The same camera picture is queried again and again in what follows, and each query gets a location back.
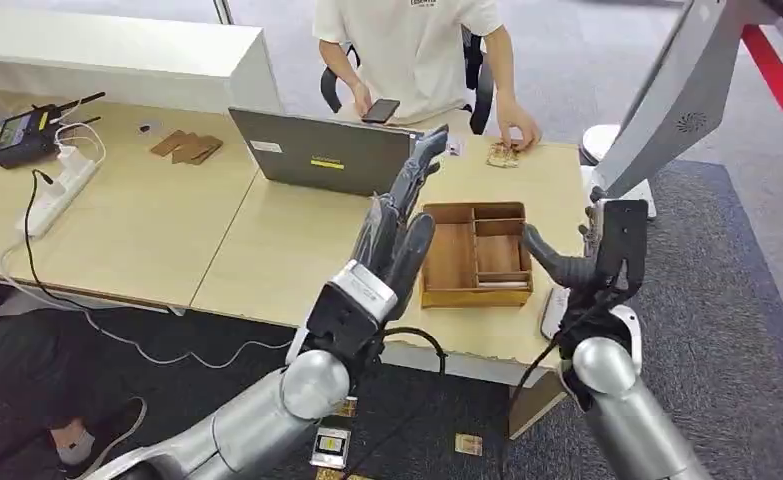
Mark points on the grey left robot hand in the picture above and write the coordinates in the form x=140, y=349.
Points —
x=391, y=232

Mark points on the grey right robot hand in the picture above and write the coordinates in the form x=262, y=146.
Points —
x=563, y=272

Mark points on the black smartphone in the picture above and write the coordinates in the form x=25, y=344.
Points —
x=381, y=110

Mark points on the golden patterned card stack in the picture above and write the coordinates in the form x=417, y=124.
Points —
x=502, y=158

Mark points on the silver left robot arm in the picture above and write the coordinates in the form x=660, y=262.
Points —
x=252, y=417

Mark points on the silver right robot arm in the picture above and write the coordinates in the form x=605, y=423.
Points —
x=629, y=411

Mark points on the white flat device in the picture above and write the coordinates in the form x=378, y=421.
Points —
x=553, y=314

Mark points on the pale card stack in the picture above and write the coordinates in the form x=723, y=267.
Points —
x=502, y=285

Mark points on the wooden card box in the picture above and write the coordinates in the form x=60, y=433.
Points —
x=454, y=258

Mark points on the grey laptop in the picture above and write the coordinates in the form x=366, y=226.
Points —
x=318, y=156

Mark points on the small pale card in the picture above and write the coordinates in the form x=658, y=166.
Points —
x=454, y=147

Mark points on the pale desk leg panel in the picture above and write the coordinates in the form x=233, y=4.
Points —
x=533, y=407

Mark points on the black office chair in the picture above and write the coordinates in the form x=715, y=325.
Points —
x=480, y=86

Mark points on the person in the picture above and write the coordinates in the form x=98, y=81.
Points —
x=404, y=46
x=13, y=371

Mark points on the brown cardboard piece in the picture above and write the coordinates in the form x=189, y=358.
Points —
x=168, y=144
x=199, y=150

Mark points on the grey kiosk stand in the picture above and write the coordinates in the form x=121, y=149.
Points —
x=682, y=86

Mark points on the white framed card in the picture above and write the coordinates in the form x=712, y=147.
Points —
x=330, y=448

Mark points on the small dark item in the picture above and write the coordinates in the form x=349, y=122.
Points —
x=144, y=127

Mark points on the metal pole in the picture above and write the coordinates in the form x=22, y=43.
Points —
x=223, y=11

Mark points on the red floor tape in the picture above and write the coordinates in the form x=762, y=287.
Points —
x=778, y=86

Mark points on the white cabinet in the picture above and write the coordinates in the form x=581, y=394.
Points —
x=113, y=56

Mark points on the white power strip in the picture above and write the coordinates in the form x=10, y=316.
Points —
x=56, y=192

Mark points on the black handheld controller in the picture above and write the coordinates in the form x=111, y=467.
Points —
x=23, y=136

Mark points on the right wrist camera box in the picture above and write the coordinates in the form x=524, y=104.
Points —
x=623, y=242

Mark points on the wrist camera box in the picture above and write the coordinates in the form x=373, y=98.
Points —
x=623, y=242
x=354, y=301

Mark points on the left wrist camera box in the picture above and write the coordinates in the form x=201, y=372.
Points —
x=354, y=301

